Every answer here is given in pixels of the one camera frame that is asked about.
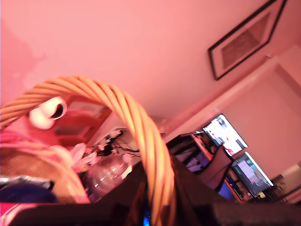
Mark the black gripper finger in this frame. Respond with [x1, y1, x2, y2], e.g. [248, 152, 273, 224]
[94, 161, 151, 226]
[172, 155, 227, 226]

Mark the woven straw basket with handle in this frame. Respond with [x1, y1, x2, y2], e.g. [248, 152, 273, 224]
[0, 75, 177, 226]

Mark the dark office chair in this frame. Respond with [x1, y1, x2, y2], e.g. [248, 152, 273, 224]
[196, 145, 234, 192]

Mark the dim computer monitor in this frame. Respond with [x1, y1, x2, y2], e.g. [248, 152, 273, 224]
[231, 152, 274, 196]

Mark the bright computer monitor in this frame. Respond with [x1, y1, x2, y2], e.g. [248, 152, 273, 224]
[202, 113, 248, 157]

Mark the wooden chair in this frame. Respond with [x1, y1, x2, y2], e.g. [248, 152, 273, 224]
[53, 94, 112, 147]

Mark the chips bag with stars print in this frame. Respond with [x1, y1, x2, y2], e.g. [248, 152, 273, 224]
[0, 175, 57, 226]

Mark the white round camera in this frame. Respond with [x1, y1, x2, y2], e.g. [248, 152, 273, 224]
[28, 96, 68, 130]

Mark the black framed wall picture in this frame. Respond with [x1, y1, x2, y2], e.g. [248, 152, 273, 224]
[207, 0, 289, 81]

